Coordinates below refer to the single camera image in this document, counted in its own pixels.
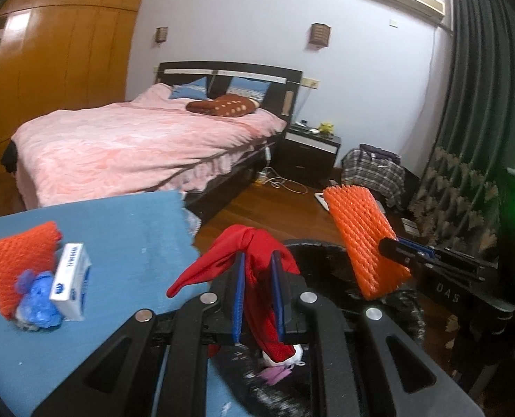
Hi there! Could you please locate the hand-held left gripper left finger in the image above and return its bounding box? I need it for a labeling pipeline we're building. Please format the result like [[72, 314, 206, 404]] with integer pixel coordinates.
[[31, 250, 246, 417]]

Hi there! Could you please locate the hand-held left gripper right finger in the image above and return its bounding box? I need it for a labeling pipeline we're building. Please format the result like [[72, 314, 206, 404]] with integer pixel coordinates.
[[269, 250, 486, 417]]

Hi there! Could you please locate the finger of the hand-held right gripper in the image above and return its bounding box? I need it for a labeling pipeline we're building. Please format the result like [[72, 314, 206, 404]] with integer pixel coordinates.
[[379, 237, 458, 279], [394, 235, 497, 267]]

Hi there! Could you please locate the orange foam net sleeve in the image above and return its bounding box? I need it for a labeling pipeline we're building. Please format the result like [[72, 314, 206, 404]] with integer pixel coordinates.
[[322, 185, 412, 300], [0, 221, 63, 319]]

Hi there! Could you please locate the red cloth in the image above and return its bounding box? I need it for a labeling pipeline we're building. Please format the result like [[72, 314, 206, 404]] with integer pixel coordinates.
[[167, 224, 301, 363]]

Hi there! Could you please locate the black trash bin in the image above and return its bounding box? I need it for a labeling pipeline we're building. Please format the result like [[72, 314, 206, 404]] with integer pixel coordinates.
[[214, 237, 427, 417]]

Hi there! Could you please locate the pink cloth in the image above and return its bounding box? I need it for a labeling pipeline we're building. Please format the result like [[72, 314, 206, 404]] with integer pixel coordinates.
[[257, 365, 293, 385]]

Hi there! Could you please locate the plaid bag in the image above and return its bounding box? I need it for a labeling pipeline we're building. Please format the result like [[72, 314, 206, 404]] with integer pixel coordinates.
[[341, 145, 406, 209]]

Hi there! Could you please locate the black nightstand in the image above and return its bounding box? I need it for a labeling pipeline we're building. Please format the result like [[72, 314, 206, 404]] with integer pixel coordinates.
[[279, 122, 342, 185]]

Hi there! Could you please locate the dark green curtain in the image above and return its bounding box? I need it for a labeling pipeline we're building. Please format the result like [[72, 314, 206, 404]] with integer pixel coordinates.
[[407, 0, 515, 348]]

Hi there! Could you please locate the white and blue carton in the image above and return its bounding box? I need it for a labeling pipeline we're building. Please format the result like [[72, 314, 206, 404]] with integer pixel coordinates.
[[49, 243, 93, 322]]

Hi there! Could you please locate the bed with pink cover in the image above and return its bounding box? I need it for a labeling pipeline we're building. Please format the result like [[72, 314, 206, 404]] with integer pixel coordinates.
[[10, 83, 286, 209]]

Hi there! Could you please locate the brown dotted pillow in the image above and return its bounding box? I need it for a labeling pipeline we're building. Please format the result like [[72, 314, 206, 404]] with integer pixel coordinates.
[[185, 93, 259, 118]]

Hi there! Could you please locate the crumpled blue plastic bag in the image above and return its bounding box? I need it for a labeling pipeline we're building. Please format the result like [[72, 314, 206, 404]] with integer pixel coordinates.
[[15, 269, 63, 328]]

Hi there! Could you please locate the blue pillow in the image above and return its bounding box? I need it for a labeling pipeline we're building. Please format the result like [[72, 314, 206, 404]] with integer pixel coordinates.
[[229, 77, 272, 103], [169, 77, 209, 100]]

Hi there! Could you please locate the black cloth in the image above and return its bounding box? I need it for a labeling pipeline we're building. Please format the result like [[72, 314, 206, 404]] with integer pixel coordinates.
[[2, 139, 20, 173]]

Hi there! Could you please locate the wooden wardrobe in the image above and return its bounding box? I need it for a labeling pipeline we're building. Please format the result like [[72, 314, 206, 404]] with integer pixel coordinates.
[[0, 0, 145, 170]]

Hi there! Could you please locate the power strip with white cable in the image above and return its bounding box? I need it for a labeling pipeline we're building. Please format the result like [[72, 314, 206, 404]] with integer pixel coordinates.
[[255, 169, 308, 194]]

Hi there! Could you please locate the black bed frame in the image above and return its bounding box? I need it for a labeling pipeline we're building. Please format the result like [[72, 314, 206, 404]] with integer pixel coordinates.
[[156, 62, 304, 227]]

